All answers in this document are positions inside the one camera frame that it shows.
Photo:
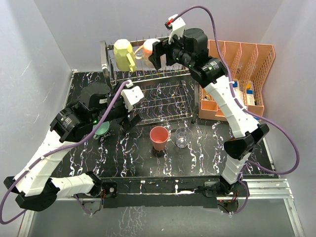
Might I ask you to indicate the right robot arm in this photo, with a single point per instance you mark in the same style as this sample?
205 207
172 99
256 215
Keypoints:
212 75

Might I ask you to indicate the orange plastic file organizer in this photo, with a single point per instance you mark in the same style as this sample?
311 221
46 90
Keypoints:
247 62

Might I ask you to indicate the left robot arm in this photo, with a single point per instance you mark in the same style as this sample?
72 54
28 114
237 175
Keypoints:
34 186

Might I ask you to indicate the blue white box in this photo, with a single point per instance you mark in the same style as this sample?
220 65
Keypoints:
250 94

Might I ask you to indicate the yellow patterned box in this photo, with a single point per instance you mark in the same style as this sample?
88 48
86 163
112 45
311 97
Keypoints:
207 96

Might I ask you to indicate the pink and cream mug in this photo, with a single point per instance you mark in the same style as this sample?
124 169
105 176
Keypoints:
147 49

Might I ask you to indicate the pink plastic cup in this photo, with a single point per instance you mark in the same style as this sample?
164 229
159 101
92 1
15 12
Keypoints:
159 136

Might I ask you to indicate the white green box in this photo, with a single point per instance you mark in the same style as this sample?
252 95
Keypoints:
239 95

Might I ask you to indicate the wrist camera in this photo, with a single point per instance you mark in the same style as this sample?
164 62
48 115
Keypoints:
132 95
177 26

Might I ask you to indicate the clear glass cup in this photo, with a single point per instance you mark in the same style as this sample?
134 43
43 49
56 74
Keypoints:
183 136

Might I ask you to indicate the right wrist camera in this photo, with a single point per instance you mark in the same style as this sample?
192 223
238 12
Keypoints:
177 26

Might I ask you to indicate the yellow-green faceted mug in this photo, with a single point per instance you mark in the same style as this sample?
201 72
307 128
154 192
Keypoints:
124 56

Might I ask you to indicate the green ceramic cup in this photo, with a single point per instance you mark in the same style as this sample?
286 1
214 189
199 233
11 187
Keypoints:
102 130

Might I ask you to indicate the aluminium frame rail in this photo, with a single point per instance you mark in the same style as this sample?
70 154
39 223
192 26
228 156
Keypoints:
173 207

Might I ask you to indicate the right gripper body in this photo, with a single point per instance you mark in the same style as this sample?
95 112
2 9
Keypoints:
176 55

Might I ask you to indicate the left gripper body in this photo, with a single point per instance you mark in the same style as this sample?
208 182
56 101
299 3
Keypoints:
118 110

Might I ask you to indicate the metal two-tier dish rack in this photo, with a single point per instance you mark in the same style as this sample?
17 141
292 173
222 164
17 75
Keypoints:
170 94

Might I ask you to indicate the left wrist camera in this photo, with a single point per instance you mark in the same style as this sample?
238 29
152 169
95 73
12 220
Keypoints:
132 95

